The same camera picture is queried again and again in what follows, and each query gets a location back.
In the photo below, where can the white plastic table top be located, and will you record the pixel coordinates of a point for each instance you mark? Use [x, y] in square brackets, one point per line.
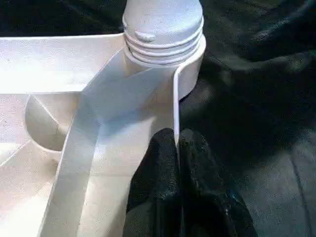
[37, 61]

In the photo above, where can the black table mat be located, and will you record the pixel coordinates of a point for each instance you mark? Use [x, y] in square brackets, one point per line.
[259, 123]

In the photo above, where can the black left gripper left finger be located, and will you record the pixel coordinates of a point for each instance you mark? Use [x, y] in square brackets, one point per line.
[155, 187]

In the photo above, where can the white plastic table leg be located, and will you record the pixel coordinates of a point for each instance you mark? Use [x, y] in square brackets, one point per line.
[163, 19]

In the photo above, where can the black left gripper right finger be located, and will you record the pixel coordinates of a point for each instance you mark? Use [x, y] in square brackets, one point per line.
[209, 195]

